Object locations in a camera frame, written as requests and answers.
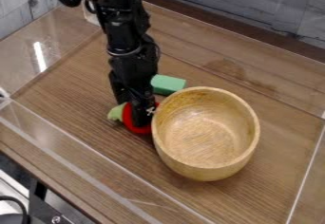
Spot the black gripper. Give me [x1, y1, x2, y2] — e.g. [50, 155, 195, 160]
[107, 34, 161, 127]

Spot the red plush fruit green stem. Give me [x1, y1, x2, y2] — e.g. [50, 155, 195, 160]
[107, 103, 159, 135]

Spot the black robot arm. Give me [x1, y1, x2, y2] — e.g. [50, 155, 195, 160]
[59, 0, 161, 127]

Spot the green foam block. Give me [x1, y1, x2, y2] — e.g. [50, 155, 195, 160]
[151, 75, 187, 96]

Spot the wooden bowl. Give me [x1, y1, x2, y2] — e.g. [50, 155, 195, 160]
[153, 86, 262, 181]

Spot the clear acrylic enclosure wall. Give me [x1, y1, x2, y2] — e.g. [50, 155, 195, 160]
[0, 0, 325, 224]

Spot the clear acrylic corner bracket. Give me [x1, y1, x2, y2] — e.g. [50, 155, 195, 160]
[82, 1, 100, 26]

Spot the black metal table frame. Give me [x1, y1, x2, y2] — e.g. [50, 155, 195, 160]
[30, 179, 79, 224]

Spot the black cable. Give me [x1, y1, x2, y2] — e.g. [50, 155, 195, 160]
[0, 195, 30, 224]

